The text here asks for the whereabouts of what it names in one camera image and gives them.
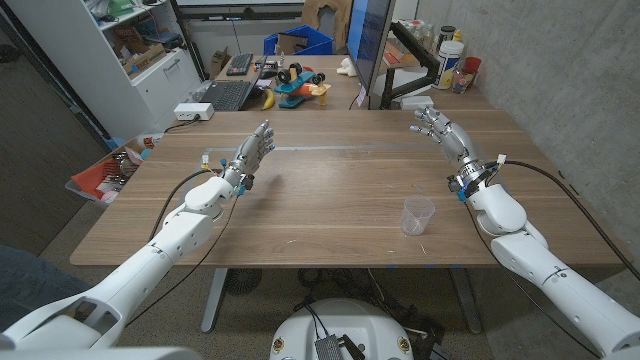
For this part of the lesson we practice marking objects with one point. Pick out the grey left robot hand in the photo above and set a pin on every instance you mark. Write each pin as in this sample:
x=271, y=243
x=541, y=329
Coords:
x=250, y=155

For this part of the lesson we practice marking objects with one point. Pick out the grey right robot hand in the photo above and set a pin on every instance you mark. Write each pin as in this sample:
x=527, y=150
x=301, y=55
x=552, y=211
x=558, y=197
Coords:
x=452, y=140

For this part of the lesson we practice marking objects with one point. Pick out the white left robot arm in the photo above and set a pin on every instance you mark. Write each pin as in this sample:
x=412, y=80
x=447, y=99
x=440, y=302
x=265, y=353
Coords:
x=165, y=245

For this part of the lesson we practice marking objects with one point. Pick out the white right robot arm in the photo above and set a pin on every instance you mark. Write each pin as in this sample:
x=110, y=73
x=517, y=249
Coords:
x=530, y=255

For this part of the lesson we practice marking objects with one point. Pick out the red plastic cup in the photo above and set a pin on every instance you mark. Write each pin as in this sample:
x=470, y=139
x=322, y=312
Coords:
x=472, y=67

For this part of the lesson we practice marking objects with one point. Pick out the clear plastic measuring cup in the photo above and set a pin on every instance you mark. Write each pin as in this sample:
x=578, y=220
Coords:
x=416, y=215

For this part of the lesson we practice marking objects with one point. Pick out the small white box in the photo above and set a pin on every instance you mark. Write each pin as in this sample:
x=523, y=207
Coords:
x=412, y=101

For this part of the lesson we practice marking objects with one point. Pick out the yellow banana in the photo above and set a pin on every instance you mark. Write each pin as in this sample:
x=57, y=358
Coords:
x=269, y=100

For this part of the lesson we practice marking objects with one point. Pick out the clear glass jar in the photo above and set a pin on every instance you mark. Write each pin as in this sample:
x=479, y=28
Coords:
x=461, y=81

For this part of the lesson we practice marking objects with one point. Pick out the black laptop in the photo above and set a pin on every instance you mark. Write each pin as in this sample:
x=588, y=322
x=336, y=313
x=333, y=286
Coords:
x=227, y=94

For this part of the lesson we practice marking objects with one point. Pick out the white power strip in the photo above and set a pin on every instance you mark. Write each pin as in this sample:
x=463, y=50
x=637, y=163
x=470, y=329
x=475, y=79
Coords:
x=193, y=111

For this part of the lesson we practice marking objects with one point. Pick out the white canister with blue label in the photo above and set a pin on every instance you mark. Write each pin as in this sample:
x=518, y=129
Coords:
x=447, y=65

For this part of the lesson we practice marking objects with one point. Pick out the colourful wooden toy airplane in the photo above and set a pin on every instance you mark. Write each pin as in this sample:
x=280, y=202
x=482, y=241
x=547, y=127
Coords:
x=300, y=85

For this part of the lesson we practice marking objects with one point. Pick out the black keyboard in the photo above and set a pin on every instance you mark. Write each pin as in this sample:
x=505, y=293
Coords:
x=240, y=64

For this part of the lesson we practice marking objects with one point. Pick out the small cardboard box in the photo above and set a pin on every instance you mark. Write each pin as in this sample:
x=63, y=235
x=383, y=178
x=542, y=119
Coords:
x=219, y=61

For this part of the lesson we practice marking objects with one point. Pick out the dark bottle with black lid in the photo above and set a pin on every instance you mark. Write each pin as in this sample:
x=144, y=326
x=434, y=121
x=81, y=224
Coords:
x=446, y=34

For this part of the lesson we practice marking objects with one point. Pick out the black floor fan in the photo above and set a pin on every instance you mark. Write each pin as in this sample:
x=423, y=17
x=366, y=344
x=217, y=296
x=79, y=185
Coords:
x=243, y=281

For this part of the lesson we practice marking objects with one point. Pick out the small white figure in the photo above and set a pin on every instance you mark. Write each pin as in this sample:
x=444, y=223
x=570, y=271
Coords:
x=346, y=68

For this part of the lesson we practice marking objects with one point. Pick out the blue plastic bin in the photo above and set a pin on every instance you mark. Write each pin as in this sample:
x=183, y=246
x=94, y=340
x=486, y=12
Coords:
x=320, y=42

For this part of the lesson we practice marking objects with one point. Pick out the black flat computer monitor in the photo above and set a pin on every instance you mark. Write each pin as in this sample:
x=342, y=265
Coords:
x=370, y=35

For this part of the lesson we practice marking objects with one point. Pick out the cardboard box on shelf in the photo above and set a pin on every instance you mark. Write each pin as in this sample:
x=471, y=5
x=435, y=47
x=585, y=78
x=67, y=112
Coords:
x=145, y=59

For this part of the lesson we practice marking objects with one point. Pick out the clear floor bin with clutter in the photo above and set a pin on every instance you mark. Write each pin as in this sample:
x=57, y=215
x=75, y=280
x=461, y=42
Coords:
x=107, y=172

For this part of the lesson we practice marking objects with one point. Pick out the grey table leg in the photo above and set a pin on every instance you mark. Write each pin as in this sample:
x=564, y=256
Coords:
x=214, y=300
x=466, y=300

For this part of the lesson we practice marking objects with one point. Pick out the brown cardboard cutout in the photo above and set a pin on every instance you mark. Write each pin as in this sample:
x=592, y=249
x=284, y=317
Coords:
x=327, y=15

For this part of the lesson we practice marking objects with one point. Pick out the white shelf cabinet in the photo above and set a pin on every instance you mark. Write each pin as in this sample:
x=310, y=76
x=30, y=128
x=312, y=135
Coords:
x=100, y=85

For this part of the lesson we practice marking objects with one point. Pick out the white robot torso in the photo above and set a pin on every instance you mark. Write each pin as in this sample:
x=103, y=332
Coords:
x=340, y=320

